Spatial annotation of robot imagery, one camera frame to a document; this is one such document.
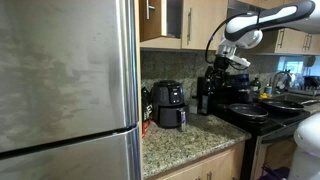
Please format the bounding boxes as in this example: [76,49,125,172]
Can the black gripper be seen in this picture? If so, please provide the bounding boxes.
[205,55,232,98]

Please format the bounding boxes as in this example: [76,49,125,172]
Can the light wood cupboard door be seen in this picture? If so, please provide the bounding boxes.
[181,0,229,51]
[139,0,168,43]

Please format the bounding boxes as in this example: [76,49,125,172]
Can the light wood cupboard body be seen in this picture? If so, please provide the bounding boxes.
[139,0,184,51]

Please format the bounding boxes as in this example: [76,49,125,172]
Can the dark oil bottle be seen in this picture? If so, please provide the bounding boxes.
[196,76,212,116]

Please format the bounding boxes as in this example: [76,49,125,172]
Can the dark blue pot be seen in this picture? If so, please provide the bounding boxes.
[229,73,252,104]

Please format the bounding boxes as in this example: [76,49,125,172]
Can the dark green bottle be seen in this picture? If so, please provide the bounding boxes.
[250,77,262,93]

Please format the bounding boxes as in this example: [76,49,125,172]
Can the large black frying pan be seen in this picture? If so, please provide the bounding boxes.
[228,102,270,120]

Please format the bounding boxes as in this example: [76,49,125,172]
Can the black air fryer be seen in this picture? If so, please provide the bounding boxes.
[150,79,190,132]

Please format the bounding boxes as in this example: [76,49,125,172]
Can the chrome sink faucet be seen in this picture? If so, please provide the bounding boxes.
[271,70,293,95]

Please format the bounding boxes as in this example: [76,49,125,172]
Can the small black frying pan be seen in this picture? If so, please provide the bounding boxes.
[259,97,320,113]

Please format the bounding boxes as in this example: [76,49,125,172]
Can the black electric stove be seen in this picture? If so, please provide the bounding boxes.
[213,96,313,180]

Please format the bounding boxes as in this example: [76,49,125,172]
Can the kitchen window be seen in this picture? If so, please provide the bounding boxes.
[278,55,320,79]

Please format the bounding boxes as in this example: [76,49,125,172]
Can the light wood base cabinet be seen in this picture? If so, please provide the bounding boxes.
[154,142,246,180]

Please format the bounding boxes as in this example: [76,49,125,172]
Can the range hood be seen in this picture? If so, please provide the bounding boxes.
[227,0,265,11]

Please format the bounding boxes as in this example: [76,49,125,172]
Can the dish rack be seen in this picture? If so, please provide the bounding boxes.
[288,75,320,97]

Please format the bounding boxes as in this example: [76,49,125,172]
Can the stainless steel fridge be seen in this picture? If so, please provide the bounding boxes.
[0,0,143,180]

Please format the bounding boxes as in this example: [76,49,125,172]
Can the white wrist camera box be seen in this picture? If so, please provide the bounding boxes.
[229,54,252,68]

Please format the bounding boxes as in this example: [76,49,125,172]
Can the silver bar door handle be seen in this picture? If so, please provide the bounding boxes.
[145,0,156,20]
[186,7,194,46]

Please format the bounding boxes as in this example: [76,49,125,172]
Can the light wood wall cabinets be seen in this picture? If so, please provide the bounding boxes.
[238,0,320,56]

